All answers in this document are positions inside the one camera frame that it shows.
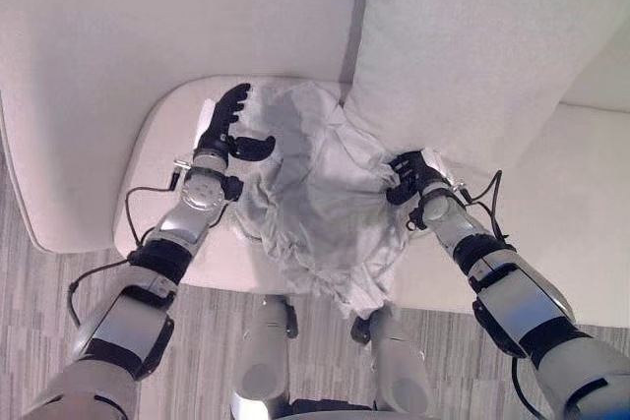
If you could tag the white garment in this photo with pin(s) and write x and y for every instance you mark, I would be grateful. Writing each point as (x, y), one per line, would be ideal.
(320, 203)

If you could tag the silver left robot leg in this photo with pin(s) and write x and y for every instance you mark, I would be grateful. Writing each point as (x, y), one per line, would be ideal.
(263, 356)

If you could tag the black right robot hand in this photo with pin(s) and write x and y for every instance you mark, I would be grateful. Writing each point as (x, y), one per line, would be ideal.
(409, 175)

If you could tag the silver robot leg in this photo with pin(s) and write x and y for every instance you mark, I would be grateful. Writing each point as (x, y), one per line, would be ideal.
(398, 361)
(263, 356)

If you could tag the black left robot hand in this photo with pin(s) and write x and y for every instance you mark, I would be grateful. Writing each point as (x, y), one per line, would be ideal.
(224, 121)

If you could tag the white sofa pillow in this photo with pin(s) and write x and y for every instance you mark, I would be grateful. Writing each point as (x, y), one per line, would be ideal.
(467, 46)

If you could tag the white sofa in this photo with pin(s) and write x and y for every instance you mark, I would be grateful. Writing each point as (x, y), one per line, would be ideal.
(147, 46)

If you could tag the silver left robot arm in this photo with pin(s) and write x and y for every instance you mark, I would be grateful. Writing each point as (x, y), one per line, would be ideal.
(147, 272)

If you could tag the silver right robot leg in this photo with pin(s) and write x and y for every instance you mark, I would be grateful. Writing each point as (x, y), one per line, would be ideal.
(398, 361)

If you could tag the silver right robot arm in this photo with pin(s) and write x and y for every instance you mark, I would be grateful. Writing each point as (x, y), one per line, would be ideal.
(517, 292)

